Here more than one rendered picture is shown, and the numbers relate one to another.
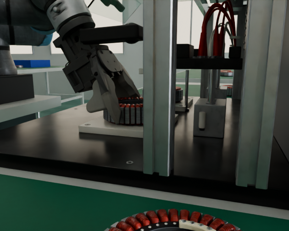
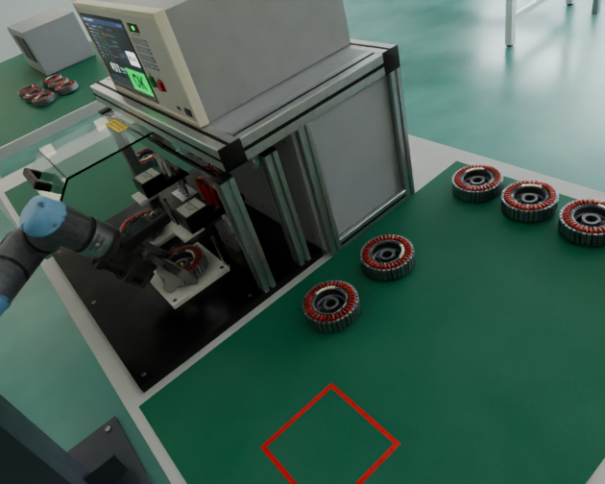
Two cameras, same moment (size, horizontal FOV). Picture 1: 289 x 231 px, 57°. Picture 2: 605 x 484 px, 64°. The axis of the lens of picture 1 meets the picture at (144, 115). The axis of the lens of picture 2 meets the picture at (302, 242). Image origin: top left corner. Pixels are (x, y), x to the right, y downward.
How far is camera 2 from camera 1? 81 cm
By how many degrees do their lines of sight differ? 48
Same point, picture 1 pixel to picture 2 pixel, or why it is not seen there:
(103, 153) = (228, 302)
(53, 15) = (94, 250)
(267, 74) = (295, 221)
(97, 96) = (171, 278)
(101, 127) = (188, 293)
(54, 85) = not seen: outside the picture
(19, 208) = (248, 349)
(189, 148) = not seen: hidden behind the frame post
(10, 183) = (215, 354)
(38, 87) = not seen: outside the picture
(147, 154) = (264, 283)
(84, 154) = (222, 312)
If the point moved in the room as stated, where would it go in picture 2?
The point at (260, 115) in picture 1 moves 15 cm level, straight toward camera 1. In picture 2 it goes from (297, 235) to (338, 269)
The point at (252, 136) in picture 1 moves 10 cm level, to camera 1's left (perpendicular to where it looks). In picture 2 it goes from (298, 244) to (271, 276)
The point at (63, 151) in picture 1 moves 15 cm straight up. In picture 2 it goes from (206, 321) to (178, 270)
